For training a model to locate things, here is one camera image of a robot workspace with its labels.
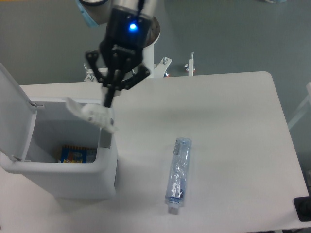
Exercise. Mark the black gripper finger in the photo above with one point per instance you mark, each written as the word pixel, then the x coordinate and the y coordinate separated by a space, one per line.
pixel 127 80
pixel 111 80

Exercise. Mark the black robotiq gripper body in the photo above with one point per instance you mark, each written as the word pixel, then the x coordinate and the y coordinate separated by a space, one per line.
pixel 125 38

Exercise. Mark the white plastic wrapper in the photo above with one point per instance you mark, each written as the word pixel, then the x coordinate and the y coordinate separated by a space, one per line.
pixel 95 114

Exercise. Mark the crushed clear plastic bottle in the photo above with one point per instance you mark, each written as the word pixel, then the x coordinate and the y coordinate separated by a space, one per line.
pixel 177 181

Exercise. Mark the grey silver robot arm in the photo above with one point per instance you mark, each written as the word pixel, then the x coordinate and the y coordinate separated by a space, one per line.
pixel 97 12

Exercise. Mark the white plastic trash can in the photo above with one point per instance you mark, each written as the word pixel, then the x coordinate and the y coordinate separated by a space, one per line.
pixel 55 127

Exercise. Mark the white trash can lid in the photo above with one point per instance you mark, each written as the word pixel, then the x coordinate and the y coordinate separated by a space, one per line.
pixel 17 120

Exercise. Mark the blue yellow snack packet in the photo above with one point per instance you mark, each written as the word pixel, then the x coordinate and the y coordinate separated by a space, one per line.
pixel 77 154

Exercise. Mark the black device at table edge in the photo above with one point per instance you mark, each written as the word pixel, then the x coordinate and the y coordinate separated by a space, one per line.
pixel 303 208

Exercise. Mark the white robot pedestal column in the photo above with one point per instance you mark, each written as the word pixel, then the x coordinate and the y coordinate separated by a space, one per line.
pixel 148 59

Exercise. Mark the white right base bracket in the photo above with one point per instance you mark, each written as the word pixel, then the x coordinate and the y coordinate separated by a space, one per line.
pixel 160 69

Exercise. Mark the white base bracket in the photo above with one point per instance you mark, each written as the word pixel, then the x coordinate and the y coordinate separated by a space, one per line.
pixel 160 69
pixel 90 76

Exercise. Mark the white left base bracket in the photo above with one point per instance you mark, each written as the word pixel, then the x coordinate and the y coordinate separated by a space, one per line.
pixel 90 76

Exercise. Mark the white upright bracket post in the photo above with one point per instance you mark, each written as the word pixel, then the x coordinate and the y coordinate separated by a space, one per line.
pixel 189 67

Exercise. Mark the white frame at right edge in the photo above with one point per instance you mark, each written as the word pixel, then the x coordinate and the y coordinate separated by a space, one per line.
pixel 302 109

